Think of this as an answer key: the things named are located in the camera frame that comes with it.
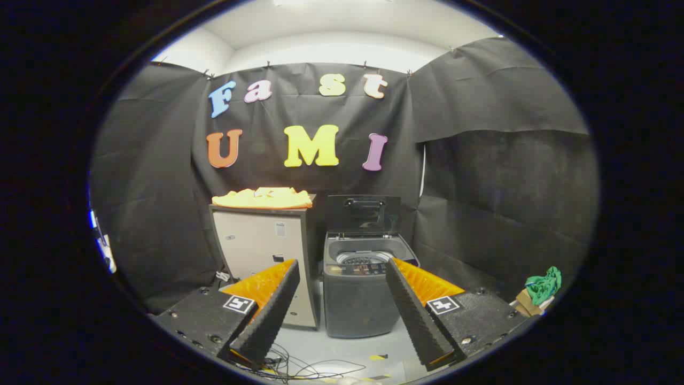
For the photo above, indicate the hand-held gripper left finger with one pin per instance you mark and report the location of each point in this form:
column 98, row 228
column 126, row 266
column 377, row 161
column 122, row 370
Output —
column 272, row 315

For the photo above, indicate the white and blue object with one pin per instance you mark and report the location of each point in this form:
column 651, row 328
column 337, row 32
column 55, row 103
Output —
column 107, row 251

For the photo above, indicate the yellow-orange polo shirt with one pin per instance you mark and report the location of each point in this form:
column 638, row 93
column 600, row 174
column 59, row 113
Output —
column 262, row 199

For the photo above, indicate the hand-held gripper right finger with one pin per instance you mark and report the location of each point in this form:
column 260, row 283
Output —
column 414, row 315

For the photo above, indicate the brown cardboard box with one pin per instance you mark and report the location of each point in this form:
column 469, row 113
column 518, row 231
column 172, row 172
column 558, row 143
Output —
column 526, row 305

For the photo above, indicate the grey washing machine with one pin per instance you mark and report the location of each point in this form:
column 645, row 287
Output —
column 355, row 305

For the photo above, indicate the green cloth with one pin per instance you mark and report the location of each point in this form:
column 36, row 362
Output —
column 545, row 283

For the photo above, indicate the yellow black floor tape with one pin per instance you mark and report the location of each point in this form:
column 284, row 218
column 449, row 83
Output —
column 379, row 356
column 380, row 377

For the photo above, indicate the beige cabinet with dark top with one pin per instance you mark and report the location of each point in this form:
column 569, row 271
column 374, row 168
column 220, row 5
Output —
column 251, row 240

